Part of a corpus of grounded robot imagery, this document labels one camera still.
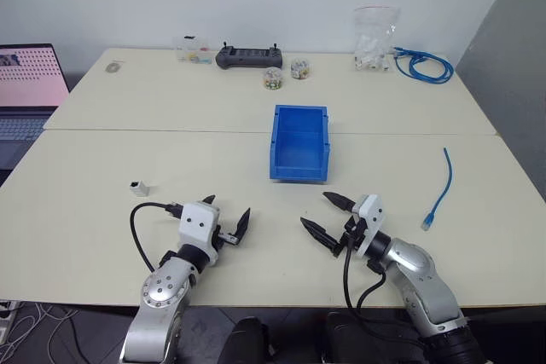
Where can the open laptop with pink screen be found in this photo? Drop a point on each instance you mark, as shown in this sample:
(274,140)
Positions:
(27,78)

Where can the clear plastic parts box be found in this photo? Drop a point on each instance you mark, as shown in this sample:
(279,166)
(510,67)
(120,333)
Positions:
(192,50)

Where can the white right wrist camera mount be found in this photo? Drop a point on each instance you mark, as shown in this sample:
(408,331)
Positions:
(372,215)

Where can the small white connector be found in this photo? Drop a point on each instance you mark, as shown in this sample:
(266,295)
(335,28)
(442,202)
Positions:
(141,189)

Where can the dark grey handheld controller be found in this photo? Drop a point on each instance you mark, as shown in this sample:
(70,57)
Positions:
(249,57)

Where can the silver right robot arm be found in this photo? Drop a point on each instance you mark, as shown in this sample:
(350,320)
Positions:
(420,279)

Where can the clear bag of white connectors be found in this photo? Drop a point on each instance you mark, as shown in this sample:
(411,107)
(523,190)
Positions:
(375,44)

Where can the small round grey disc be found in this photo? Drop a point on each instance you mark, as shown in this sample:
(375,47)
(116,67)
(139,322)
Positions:
(114,67)

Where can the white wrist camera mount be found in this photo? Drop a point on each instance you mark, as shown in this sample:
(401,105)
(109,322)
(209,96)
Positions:
(197,223)
(372,215)

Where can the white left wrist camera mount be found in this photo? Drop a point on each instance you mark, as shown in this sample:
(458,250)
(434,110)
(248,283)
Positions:
(197,223)

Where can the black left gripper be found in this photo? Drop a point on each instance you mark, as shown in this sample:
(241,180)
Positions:
(220,239)

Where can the round jar of colourful beads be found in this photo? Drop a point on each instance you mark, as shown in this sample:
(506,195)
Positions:
(300,69)
(273,79)

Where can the dark rounded shape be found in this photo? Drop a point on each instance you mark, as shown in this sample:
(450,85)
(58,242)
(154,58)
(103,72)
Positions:
(245,340)

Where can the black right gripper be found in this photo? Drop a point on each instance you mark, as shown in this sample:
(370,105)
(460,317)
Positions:
(350,234)

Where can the blue plastic storage bin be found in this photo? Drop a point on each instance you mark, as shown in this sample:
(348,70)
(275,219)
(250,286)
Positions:
(298,146)

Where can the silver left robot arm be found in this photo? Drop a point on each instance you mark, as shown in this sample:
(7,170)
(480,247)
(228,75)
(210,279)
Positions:
(160,291)

